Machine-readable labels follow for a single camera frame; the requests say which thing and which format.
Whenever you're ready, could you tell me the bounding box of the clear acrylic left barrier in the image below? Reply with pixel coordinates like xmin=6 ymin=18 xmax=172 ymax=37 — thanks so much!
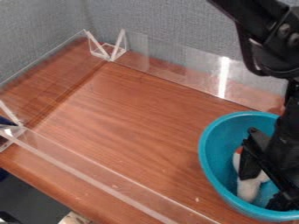
xmin=0 ymin=29 xmax=88 ymax=88

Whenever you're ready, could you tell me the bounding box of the clear acrylic back barrier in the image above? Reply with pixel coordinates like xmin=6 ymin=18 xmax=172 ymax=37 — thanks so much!
xmin=116 ymin=31 xmax=286 ymax=114

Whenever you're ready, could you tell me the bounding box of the clear acrylic barrier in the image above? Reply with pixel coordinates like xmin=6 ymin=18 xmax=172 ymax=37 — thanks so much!
xmin=116 ymin=31 xmax=286 ymax=114
xmin=0 ymin=125 xmax=219 ymax=224
xmin=0 ymin=29 xmax=88 ymax=88

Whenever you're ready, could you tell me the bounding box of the clear acrylic left bracket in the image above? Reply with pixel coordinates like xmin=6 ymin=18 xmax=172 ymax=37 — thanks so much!
xmin=0 ymin=100 xmax=24 ymax=152

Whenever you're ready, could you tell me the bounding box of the blue plastic bowl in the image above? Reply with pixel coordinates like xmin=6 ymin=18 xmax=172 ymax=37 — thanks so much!
xmin=198 ymin=111 xmax=299 ymax=222

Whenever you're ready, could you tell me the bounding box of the clear acrylic front barrier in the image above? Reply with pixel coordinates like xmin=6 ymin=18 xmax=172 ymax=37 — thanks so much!
xmin=0 ymin=125 xmax=219 ymax=224

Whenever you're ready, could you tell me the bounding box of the clear acrylic corner bracket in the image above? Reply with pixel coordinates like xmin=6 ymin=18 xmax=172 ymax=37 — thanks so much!
xmin=84 ymin=29 xmax=127 ymax=62

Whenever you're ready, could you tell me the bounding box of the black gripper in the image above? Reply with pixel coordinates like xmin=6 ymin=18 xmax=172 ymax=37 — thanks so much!
xmin=238 ymin=84 xmax=299 ymax=212

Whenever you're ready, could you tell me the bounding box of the white toy mushroom brown cap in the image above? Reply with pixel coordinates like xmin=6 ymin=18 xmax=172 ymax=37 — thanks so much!
xmin=233 ymin=147 xmax=270 ymax=203

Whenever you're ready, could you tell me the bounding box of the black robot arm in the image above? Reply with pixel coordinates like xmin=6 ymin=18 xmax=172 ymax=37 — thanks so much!
xmin=209 ymin=0 xmax=299 ymax=211

